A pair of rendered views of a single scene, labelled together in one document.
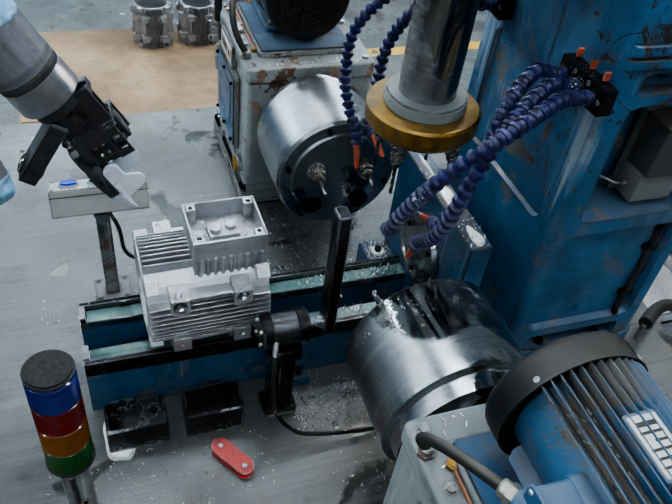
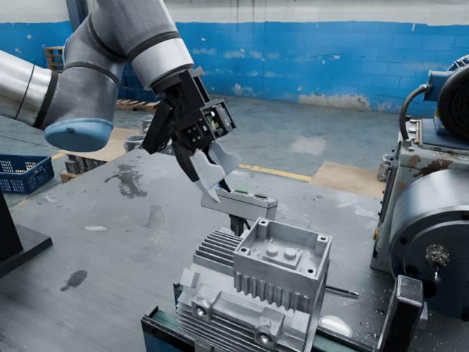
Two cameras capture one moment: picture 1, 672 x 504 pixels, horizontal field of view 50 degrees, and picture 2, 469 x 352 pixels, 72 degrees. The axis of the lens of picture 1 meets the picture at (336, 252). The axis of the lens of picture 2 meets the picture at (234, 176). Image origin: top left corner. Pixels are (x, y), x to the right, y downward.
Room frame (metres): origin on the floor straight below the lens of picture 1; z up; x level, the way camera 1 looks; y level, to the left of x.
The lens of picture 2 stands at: (0.58, -0.06, 1.44)
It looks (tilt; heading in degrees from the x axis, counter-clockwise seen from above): 27 degrees down; 51
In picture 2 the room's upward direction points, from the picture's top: straight up
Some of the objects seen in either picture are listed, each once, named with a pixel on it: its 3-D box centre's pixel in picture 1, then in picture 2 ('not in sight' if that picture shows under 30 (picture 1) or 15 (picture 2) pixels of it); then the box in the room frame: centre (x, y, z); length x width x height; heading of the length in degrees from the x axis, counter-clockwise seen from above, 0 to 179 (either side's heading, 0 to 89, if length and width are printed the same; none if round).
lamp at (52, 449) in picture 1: (63, 427); not in sight; (0.49, 0.31, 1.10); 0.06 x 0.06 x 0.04
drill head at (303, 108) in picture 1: (316, 134); (457, 227); (1.30, 0.08, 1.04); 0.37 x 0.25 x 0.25; 24
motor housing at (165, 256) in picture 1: (201, 279); (256, 298); (0.85, 0.22, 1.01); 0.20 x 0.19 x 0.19; 115
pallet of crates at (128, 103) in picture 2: not in sight; (132, 82); (2.83, 5.59, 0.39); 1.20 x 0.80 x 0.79; 123
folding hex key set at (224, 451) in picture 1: (232, 458); not in sight; (0.65, 0.12, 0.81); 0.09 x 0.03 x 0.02; 58
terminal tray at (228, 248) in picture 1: (224, 235); (283, 262); (0.87, 0.18, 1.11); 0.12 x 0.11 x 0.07; 115
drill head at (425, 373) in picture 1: (448, 391); not in sight; (0.68, -0.20, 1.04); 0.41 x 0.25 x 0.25; 24
